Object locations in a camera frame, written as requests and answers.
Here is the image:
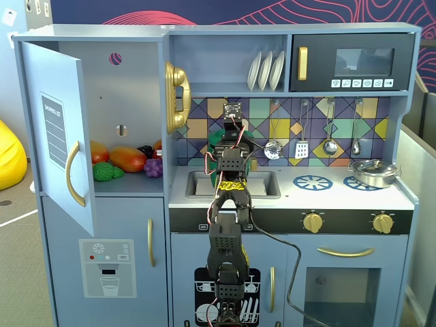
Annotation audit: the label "black power cable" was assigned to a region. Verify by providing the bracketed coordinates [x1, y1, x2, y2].
[238, 144, 330, 327]

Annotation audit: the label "black white dishwasher sticker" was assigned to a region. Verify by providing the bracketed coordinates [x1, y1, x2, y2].
[193, 268, 262, 326]

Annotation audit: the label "gold dishwasher door handle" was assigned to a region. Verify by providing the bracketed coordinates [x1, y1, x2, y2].
[269, 266, 277, 314]

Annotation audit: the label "small wrist camera board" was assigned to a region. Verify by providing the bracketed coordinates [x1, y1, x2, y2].
[223, 101, 244, 121]

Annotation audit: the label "steel pot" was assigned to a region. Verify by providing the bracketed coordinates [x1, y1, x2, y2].
[347, 163, 403, 189]

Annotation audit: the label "purple toy grapes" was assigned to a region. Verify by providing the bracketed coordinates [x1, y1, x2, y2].
[143, 158, 164, 178]

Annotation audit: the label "white wall socket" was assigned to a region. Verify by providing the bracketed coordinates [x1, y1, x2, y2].
[2, 7, 18, 27]

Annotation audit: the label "green toy lettuce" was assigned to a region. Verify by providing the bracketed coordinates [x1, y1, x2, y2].
[92, 161, 125, 182]

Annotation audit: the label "yellow beanbag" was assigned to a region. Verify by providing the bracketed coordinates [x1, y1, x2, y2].
[0, 119, 29, 191]

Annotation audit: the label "steel slotted skimmer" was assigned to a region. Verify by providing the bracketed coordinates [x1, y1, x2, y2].
[264, 99, 284, 161]

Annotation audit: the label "gold stove knob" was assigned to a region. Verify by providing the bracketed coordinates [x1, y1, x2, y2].
[302, 213, 324, 234]
[372, 213, 393, 235]

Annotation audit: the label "gold toy telephone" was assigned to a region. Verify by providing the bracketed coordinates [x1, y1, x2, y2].
[164, 61, 192, 135]

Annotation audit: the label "small orange red mango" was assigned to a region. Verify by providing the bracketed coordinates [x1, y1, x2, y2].
[89, 140, 111, 164]

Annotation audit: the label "steel spoon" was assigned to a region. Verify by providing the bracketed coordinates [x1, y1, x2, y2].
[351, 98, 363, 156]

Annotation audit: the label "gold oven handle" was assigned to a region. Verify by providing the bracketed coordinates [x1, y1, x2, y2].
[317, 247, 376, 258]

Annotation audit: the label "black toy microwave door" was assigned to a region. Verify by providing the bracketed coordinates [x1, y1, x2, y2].
[289, 33, 416, 93]

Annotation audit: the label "blue wooden toy kitchen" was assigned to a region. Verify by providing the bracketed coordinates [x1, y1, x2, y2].
[12, 22, 423, 327]

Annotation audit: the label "large orange red mango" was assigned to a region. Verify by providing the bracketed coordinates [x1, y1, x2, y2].
[109, 146, 149, 173]

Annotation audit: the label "gold fridge door handle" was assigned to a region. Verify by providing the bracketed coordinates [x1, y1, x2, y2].
[65, 140, 87, 208]

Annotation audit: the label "white toy plate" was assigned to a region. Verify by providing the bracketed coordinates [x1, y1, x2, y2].
[247, 50, 263, 93]
[258, 50, 274, 92]
[268, 50, 286, 92]

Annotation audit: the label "gold freezer door handle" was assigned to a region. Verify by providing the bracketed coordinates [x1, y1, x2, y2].
[146, 217, 157, 268]

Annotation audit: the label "steel ladle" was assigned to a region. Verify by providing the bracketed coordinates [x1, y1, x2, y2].
[322, 98, 339, 156]

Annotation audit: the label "grey toy sink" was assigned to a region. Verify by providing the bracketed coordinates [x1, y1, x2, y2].
[185, 170, 282, 200]

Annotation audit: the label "water dispenser sticker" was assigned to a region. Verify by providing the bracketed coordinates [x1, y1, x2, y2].
[78, 238, 138, 299]

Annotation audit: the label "steel slotted spatula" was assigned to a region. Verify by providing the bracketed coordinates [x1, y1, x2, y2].
[294, 99, 311, 160]

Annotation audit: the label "blue fridge door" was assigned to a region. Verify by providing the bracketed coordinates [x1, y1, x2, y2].
[19, 40, 95, 237]

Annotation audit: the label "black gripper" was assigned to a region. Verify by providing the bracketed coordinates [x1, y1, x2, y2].
[214, 118, 253, 153]

